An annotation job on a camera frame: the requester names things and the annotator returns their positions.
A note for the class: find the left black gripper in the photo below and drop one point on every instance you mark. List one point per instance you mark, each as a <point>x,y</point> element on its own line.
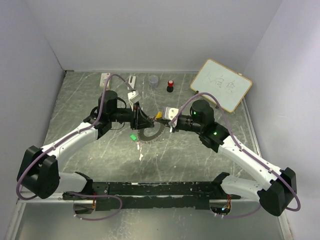
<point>146,122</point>

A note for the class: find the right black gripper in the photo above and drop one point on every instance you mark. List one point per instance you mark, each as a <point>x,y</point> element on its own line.
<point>164,122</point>

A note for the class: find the key with yellow tag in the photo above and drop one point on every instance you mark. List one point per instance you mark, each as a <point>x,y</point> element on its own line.
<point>159,115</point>

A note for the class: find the metal disc with keyrings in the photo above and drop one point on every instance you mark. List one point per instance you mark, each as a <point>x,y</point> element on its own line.
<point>148,135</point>

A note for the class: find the key with green tag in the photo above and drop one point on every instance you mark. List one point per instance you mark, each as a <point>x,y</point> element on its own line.
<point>136,140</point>

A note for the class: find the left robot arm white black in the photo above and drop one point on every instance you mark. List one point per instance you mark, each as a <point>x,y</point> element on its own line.
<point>41,168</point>

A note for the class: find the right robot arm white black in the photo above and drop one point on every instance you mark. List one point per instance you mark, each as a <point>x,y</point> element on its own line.
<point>273,187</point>

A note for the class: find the red black stamp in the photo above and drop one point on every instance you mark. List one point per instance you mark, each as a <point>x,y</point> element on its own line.
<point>170,86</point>

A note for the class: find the white stapler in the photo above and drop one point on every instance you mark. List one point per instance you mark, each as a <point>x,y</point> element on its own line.
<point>132,82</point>

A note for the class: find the clear jar of paperclips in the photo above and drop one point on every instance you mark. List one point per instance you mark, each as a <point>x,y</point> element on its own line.
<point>153,81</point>

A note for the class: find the green white staples box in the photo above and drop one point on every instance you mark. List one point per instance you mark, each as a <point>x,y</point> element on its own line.
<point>103,78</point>

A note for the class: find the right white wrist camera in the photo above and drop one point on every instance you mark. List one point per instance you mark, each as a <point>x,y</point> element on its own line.
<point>169,113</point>

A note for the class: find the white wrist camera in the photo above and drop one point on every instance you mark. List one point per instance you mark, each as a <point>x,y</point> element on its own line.
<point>133,97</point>
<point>169,113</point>

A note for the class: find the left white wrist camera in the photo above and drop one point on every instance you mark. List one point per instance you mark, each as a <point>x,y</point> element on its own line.
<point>133,97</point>

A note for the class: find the small whiteboard yellow frame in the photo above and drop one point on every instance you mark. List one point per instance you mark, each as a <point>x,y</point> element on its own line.
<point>226,85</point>

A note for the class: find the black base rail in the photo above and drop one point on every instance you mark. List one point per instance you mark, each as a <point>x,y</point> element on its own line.
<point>162,195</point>

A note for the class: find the aluminium frame rail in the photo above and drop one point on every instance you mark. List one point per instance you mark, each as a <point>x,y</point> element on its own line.
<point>251,130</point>

